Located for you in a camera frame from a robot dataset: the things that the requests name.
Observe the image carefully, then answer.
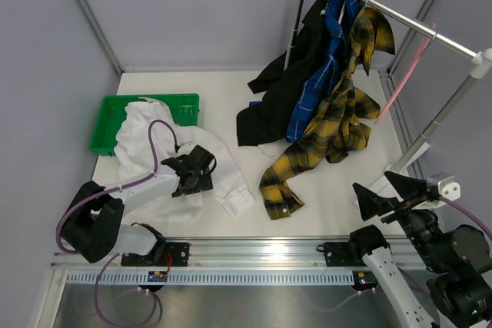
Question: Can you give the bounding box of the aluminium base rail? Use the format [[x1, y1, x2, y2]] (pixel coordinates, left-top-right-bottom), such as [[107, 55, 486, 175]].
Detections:
[[49, 237, 425, 270]]

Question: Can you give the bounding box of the white shirt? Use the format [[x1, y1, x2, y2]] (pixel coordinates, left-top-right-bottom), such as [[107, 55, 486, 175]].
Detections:
[[114, 100, 256, 217]]

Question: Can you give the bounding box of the green plastic tray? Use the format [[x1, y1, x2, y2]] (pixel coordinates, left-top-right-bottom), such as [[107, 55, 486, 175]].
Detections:
[[88, 93, 200, 156]]

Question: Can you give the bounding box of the pink hanger with metal hook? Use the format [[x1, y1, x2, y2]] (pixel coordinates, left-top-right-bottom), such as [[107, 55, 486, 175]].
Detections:
[[374, 22, 437, 125]]

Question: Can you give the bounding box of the white slotted cable duct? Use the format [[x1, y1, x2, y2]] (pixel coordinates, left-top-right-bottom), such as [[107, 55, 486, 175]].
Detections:
[[66, 270, 355, 286]]

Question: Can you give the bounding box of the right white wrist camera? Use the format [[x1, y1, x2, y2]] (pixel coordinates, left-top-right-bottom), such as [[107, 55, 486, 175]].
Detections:
[[414, 173, 461, 210]]

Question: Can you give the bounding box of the metal clothes rack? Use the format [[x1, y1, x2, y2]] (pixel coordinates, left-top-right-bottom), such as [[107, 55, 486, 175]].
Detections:
[[284, 0, 491, 174]]

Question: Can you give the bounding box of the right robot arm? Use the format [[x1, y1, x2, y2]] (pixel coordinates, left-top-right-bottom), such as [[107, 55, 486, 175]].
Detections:
[[347, 171, 491, 327]]

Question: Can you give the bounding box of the black shirt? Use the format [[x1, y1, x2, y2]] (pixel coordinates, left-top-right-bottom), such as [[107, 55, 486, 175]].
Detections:
[[236, 0, 328, 147]]

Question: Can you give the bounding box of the yellow plaid shirt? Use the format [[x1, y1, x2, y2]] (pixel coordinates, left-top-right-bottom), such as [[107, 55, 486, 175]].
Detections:
[[259, 7, 395, 220]]

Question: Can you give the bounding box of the blue plaid shirt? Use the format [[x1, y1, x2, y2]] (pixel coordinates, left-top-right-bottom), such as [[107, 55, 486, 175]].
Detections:
[[285, 0, 361, 143]]

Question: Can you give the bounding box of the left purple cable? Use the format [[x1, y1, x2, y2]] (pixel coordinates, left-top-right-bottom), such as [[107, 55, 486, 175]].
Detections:
[[55, 119, 181, 327]]

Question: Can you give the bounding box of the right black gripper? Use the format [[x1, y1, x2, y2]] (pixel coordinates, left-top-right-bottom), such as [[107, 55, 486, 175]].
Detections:
[[353, 169, 447, 270]]

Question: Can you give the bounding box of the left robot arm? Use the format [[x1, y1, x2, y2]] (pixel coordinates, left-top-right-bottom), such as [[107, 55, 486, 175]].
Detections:
[[56, 145, 217, 267]]

